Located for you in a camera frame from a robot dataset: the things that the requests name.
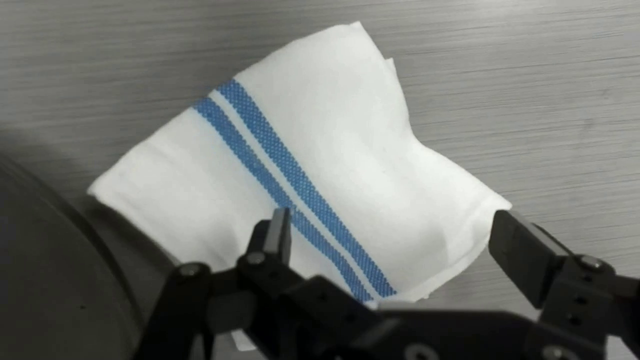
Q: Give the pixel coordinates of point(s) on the white cloth with blue stripes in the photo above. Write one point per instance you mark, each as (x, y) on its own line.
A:
(332, 146)

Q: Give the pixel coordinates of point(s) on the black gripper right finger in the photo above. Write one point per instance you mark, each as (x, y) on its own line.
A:
(526, 257)

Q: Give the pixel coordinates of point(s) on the dark nonstick frying pan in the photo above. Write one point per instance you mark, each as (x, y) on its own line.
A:
(53, 286)

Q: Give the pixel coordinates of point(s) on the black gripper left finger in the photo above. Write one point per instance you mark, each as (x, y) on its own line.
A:
(277, 233)

